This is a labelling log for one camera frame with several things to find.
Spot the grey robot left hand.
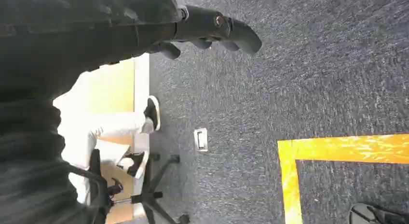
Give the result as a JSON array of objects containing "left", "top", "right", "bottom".
[{"left": 0, "top": 0, "right": 263, "bottom": 103}]

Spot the black office chair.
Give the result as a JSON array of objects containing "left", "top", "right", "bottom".
[{"left": 68, "top": 149, "right": 191, "bottom": 224}]

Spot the silver floor socket plate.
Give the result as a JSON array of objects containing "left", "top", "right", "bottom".
[{"left": 193, "top": 127, "right": 209, "bottom": 153}]

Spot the dark grey robot foot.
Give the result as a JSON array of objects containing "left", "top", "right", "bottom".
[{"left": 348, "top": 202, "right": 409, "bottom": 224}]

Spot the person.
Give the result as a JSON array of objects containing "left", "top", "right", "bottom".
[{"left": 53, "top": 64, "right": 162, "bottom": 206}]

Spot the yellow floor tape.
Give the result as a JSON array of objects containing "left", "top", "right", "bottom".
[{"left": 277, "top": 134, "right": 409, "bottom": 224}]

